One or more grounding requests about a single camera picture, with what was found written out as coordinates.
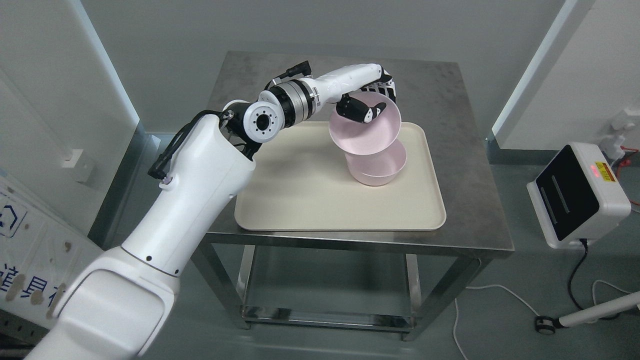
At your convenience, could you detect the pink bowl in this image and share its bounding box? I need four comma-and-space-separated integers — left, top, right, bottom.
328, 92, 402, 156
345, 139, 408, 187

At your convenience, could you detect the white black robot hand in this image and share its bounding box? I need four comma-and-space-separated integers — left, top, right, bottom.
315, 63, 397, 124

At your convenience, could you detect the red cable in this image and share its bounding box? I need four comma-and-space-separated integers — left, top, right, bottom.
614, 146, 640, 209

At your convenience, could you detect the white black device box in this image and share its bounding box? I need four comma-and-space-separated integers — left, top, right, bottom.
526, 142, 632, 249

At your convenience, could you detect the white wall outlet right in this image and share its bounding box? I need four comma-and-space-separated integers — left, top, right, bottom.
598, 107, 640, 161

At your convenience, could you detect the stainless steel table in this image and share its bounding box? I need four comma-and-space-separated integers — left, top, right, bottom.
193, 51, 515, 342

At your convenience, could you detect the black power cable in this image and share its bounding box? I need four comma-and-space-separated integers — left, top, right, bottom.
567, 239, 619, 320

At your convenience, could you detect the white wall socket box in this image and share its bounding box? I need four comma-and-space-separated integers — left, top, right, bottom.
61, 149, 96, 186

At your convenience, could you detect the beige plastic tray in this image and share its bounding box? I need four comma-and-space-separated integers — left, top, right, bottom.
234, 121, 447, 231

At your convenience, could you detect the white wheeled stand leg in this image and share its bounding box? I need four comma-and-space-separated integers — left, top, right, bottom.
534, 291, 640, 335

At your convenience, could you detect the white floor cable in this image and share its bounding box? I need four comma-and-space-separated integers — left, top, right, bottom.
452, 280, 635, 360

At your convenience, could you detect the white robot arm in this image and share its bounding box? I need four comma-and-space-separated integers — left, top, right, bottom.
26, 64, 385, 360

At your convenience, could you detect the white signboard with blue text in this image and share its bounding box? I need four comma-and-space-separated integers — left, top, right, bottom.
0, 177, 102, 330

